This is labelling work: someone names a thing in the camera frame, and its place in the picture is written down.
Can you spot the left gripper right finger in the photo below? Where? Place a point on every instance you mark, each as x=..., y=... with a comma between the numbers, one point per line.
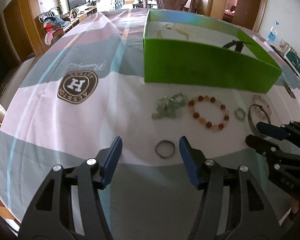
x=194, y=162

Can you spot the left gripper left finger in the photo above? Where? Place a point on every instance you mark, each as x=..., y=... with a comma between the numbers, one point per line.
x=107, y=160

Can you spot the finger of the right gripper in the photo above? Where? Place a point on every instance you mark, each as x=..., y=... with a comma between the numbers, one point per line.
x=269, y=150
x=290, y=132

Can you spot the thin metal bangle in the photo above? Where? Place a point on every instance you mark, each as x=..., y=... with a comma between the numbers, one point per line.
x=252, y=120

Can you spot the black wrist watch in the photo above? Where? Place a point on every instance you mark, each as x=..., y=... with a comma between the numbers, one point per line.
x=237, y=44

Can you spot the white wrist watch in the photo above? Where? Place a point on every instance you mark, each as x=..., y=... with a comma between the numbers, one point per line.
x=174, y=31

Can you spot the right hand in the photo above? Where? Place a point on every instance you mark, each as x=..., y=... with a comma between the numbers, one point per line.
x=294, y=205

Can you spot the teal boxed item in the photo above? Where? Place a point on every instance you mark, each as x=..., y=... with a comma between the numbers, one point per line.
x=294, y=62

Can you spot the patterned table cloth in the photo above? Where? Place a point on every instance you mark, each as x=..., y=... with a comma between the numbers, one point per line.
x=88, y=88

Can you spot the plastic water bottle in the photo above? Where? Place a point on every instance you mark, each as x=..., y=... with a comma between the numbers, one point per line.
x=273, y=33

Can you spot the green open box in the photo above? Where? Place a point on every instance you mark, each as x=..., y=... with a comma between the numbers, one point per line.
x=202, y=61

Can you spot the pile of clothes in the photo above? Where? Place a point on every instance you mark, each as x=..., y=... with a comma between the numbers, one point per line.
x=52, y=23

